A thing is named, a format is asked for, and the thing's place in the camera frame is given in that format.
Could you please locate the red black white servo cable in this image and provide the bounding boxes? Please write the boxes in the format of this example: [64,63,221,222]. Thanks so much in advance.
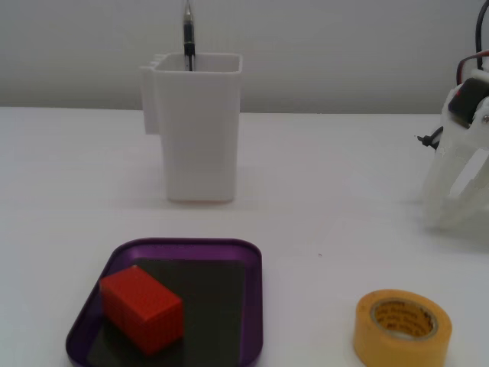
[455,49,489,87]

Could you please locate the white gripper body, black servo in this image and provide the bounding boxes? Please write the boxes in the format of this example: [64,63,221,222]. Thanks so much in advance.
[441,60,489,135]

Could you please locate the white plastic pen holder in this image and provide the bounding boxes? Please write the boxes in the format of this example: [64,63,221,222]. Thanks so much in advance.
[139,53,245,204]

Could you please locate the yellow tape roll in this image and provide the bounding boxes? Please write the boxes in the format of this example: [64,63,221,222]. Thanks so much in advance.
[351,289,454,367]

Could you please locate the thin black cable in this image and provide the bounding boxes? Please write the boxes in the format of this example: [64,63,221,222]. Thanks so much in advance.
[474,0,489,54]

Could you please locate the red cube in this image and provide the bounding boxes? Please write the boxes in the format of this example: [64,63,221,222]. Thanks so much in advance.
[99,265,185,357]

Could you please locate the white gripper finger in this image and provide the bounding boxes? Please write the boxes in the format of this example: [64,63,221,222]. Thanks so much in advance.
[418,112,481,226]
[435,143,489,231]

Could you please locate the black cable tie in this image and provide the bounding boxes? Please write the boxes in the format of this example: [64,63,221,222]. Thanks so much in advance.
[413,128,445,151]

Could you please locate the black pen with silver tip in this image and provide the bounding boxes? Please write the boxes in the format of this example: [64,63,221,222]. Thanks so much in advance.
[182,0,197,73]

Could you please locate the purple metal tray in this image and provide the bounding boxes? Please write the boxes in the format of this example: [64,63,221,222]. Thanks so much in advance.
[65,237,265,367]

